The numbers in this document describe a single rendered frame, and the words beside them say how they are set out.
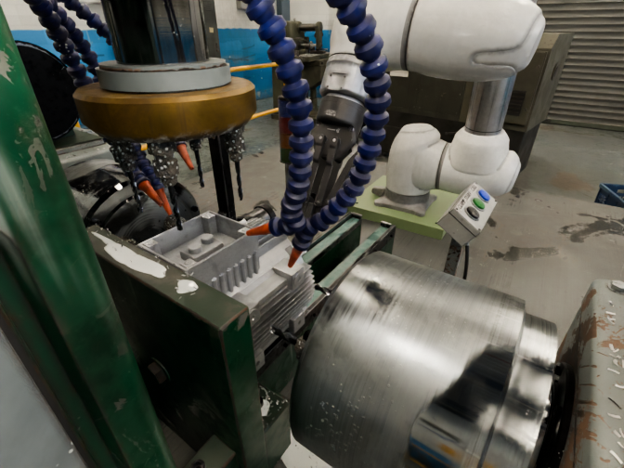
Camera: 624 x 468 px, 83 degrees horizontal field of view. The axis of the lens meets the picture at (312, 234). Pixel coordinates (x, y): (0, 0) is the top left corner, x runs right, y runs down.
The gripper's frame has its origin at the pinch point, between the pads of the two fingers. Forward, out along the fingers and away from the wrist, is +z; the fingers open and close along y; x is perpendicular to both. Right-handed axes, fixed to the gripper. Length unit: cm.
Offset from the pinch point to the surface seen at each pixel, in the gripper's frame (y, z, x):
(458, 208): 17.8, -10.7, 23.6
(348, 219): -11.8, -1.8, 40.6
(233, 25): -526, -275, 419
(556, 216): 38, -23, 102
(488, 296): 28.6, 0.1, -11.5
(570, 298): 44, 1, 59
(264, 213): -17.9, 1.6, 10.7
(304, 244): 8.9, 1.2, -14.8
